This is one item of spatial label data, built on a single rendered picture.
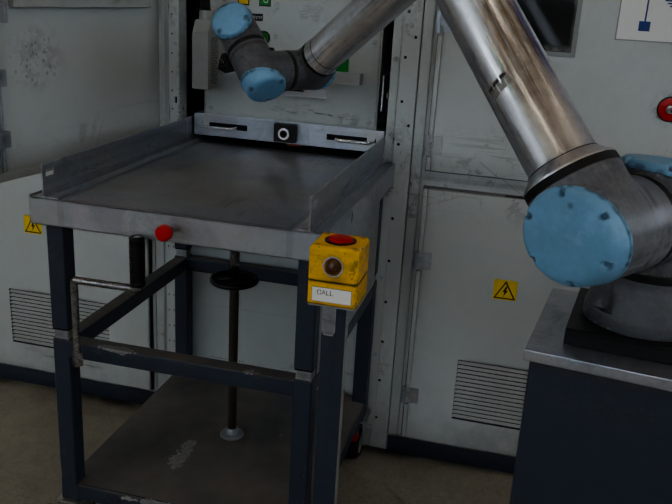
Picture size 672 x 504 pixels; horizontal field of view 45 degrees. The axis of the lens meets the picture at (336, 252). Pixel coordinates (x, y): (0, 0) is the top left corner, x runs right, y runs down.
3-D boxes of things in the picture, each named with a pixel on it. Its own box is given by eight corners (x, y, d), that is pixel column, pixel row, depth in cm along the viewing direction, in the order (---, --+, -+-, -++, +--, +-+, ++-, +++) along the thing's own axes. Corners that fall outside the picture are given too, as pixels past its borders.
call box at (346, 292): (355, 312, 125) (359, 250, 121) (306, 305, 126) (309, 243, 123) (366, 295, 132) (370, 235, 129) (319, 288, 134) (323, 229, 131)
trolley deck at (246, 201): (325, 263, 149) (327, 232, 147) (30, 223, 162) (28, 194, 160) (393, 185, 211) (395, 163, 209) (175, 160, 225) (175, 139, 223)
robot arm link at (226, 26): (219, 45, 174) (202, 10, 177) (237, 71, 186) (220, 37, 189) (257, 25, 174) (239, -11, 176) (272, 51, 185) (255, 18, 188)
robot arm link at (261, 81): (302, 78, 177) (280, 33, 180) (259, 79, 169) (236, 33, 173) (283, 104, 183) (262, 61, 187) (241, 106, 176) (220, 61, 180)
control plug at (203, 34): (208, 90, 209) (208, 20, 204) (191, 88, 211) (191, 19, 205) (220, 87, 217) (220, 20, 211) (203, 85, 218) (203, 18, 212)
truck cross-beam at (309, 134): (382, 153, 213) (384, 131, 211) (194, 133, 225) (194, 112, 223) (386, 150, 217) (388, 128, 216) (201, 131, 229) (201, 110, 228)
